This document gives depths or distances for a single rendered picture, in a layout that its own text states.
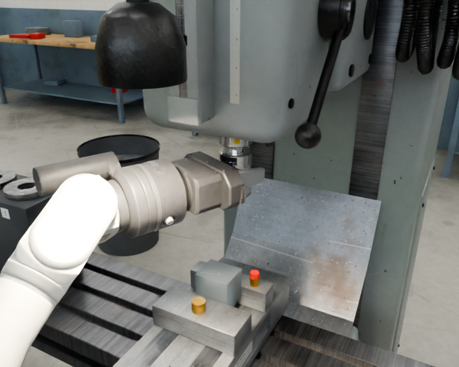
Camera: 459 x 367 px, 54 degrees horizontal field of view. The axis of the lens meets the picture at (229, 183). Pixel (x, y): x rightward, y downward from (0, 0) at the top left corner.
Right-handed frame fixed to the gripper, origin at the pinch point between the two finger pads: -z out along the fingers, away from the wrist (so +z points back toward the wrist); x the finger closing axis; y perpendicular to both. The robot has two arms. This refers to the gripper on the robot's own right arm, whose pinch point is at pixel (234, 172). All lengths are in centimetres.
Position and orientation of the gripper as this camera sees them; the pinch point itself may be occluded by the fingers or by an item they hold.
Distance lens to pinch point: 65.1
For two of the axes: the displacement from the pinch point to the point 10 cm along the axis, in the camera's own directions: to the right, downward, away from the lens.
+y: -0.1, 9.2, 4.0
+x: -6.0, -3.2, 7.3
